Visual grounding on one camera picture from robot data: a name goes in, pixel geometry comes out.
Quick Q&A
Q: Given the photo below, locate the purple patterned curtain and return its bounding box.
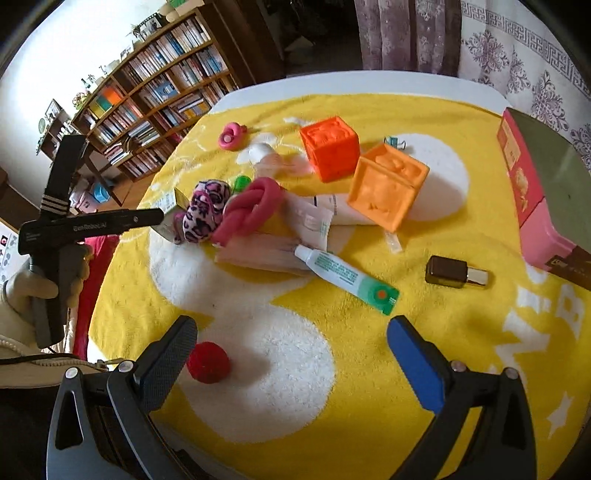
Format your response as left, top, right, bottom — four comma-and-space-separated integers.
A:
353, 0, 462, 77

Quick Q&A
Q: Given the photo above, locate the white purple patterned cloth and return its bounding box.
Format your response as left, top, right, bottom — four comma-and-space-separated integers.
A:
457, 0, 591, 162

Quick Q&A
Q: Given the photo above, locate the person's left forearm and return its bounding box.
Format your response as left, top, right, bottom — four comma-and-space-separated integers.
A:
0, 295, 109, 377

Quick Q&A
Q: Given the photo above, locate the green and white tube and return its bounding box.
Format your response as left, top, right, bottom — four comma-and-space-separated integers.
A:
294, 244, 400, 317

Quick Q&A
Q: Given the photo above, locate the yellow and white printed towel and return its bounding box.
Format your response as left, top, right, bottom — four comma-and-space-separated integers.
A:
88, 92, 591, 480

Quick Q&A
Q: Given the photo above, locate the red ball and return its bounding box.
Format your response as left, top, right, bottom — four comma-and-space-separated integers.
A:
186, 342, 230, 384

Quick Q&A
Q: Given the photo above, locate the pink ring toy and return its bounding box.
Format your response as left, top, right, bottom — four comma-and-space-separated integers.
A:
218, 121, 247, 151

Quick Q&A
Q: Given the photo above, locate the person's left hand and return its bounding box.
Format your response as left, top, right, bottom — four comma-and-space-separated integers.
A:
4, 244, 92, 324

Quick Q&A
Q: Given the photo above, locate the black cable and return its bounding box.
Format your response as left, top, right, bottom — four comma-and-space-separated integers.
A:
0, 353, 61, 366

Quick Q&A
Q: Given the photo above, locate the white plastic bottle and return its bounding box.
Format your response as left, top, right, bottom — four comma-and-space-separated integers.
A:
238, 143, 315, 178

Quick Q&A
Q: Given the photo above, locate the light orange toy cube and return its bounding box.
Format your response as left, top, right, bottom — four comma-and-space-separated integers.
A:
347, 142, 430, 233

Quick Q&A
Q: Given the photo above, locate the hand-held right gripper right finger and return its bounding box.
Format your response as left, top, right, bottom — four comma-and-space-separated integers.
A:
387, 315, 539, 480

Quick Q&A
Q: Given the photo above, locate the wooden bookshelf with books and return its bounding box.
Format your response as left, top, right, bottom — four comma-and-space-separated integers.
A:
69, 4, 241, 181

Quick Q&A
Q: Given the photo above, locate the pink cardboard box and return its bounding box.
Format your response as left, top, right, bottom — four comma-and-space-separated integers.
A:
496, 107, 591, 291

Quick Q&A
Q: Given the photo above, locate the small wooden shelf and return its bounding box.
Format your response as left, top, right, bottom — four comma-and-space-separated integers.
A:
34, 99, 75, 158

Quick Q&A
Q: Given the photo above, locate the dark orange toy cube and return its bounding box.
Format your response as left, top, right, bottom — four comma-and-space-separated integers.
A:
299, 116, 361, 182

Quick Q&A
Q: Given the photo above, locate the pink knotted toy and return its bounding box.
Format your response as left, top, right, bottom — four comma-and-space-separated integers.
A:
211, 178, 284, 245

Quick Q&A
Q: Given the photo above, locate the leopard print cloth pouch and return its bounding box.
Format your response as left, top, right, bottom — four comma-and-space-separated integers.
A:
174, 180, 232, 244

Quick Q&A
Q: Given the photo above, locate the red cloth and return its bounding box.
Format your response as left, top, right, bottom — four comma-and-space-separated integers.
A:
71, 235, 121, 361

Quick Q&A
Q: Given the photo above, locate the brown glass bottle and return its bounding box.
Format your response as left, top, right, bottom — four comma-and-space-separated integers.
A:
425, 255, 490, 289

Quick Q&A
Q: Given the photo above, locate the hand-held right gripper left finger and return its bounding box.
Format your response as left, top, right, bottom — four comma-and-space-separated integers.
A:
46, 315, 199, 480

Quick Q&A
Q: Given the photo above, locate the small carton box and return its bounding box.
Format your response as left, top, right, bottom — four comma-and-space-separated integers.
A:
154, 187, 190, 241

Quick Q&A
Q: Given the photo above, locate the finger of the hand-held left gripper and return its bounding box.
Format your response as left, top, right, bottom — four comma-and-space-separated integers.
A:
112, 207, 165, 230

